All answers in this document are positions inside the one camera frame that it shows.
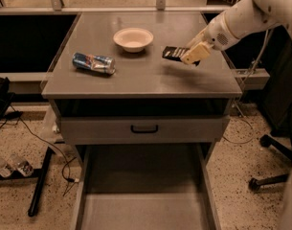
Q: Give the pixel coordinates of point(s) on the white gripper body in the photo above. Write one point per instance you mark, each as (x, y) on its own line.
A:
(217, 34)

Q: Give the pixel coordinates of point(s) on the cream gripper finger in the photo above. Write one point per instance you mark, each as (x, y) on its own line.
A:
(197, 52)
(197, 40)

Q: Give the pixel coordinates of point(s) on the dark chocolate rxbar wrapper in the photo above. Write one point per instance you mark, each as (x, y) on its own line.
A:
(177, 54)

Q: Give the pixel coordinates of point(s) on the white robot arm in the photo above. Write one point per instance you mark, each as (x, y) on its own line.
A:
(256, 16)

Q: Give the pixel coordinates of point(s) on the closed grey top drawer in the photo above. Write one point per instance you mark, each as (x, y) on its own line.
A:
(106, 131)

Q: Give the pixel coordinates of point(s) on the grey drawer cabinet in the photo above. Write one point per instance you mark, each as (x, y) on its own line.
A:
(144, 84)

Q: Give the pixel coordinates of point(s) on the open grey middle drawer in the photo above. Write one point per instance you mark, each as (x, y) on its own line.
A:
(144, 187)

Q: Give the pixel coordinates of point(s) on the white paper bowl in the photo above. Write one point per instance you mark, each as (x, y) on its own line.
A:
(133, 40)

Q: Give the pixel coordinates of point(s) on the black office chair base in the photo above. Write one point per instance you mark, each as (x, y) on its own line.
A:
(276, 169)

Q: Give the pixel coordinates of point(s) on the blue silver energy drink can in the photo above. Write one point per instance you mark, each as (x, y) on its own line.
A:
(98, 64)

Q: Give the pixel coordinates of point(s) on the black floor stand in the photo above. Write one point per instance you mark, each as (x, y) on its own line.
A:
(39, 175)

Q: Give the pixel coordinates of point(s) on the right clear water bottle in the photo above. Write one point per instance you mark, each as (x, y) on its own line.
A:
(22, 165)

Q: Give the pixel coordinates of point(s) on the clear water bottle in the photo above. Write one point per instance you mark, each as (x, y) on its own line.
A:
(5, 168)
(22, 165)

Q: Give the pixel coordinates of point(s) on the left clear water bottle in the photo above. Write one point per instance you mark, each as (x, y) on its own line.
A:
(5, 168)

